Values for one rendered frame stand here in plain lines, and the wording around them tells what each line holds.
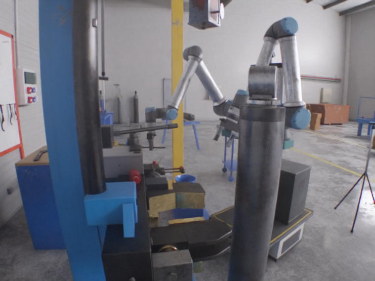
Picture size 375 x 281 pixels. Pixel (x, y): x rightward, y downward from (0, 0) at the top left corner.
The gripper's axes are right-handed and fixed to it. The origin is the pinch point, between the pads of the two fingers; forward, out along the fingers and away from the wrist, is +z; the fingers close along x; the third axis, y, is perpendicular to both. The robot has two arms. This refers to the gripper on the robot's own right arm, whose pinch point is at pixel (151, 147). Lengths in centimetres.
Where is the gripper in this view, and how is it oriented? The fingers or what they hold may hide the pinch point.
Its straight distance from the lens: 196.2
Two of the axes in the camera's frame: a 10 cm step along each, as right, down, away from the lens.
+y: 10.0, 0.1, -0.4
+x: 0.5, -2.1, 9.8
